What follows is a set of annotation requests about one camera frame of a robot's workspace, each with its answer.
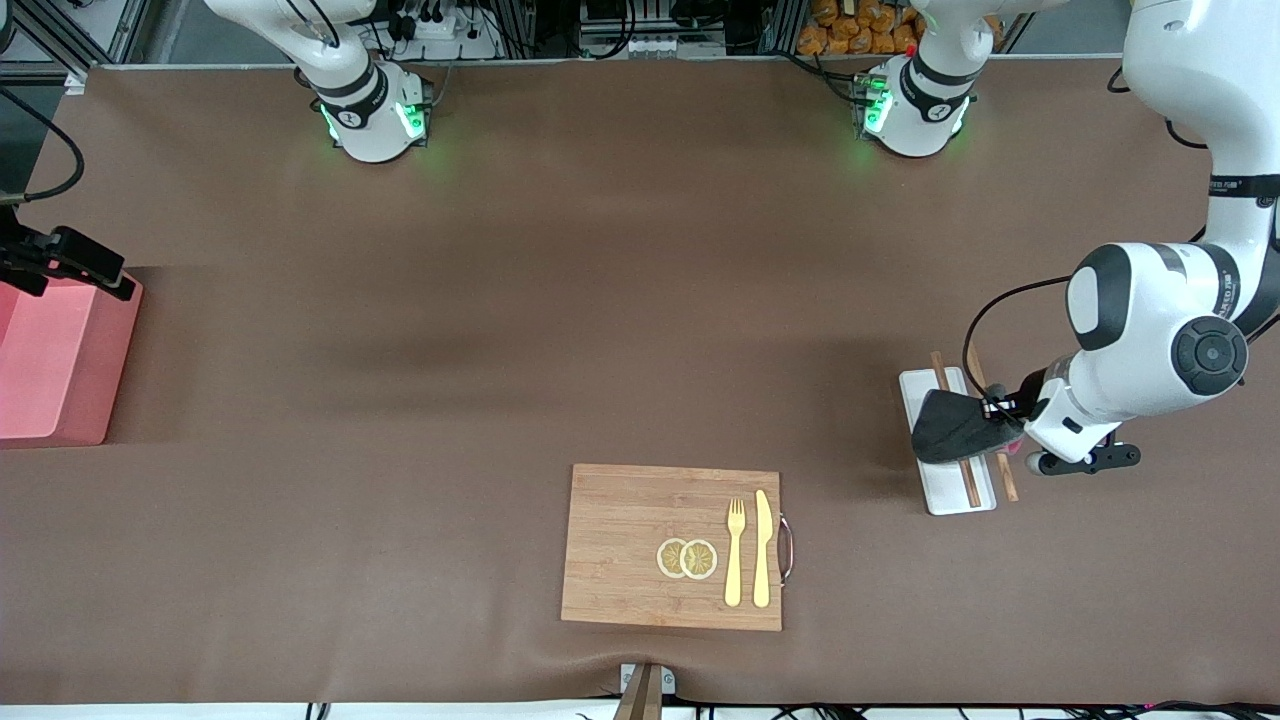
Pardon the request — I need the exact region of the silver table edge bracket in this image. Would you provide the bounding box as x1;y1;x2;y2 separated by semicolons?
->
620;663;676;696

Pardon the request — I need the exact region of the white terminal block row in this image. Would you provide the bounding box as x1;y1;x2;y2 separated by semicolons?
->
580;33;726;59

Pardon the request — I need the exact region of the wooden stick under bracket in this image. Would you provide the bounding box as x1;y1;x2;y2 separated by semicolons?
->
612;665;663;720

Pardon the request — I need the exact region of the yellow plastic fork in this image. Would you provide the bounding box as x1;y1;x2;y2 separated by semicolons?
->
724;498;747;608

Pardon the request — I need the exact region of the white power strip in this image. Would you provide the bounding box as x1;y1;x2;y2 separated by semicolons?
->
385;0;501;61

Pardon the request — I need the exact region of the brown table cover mat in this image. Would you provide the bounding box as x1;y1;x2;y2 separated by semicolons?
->
0;55;1280;706

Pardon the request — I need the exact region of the white rectangular tray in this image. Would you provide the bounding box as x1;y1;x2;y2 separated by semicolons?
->
898;366;998;516

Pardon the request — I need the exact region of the brown wooden chopstick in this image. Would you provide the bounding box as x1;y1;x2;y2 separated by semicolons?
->
965;345;1020;503
930;350;983;508

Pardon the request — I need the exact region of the orange snack bags pile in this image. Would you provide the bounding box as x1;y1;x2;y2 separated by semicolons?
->
797;0;1001;57

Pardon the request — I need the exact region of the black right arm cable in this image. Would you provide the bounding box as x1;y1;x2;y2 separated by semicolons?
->
0;85;87;206

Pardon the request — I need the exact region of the yellow plastic knife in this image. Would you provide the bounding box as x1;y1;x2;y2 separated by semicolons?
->
753;489;774;609

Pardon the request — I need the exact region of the wooden cutting board with handle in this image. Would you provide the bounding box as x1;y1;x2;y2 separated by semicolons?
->
560;463;796;633

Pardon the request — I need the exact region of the aluminium frame profile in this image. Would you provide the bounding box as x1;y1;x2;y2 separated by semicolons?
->
0;0;151;93

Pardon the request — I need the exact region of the pink plastic bin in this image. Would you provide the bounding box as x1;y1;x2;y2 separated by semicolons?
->
0;275;143;448

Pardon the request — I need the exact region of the dark grey wiping cloth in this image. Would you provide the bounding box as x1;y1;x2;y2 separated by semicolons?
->
910;385;1026;464

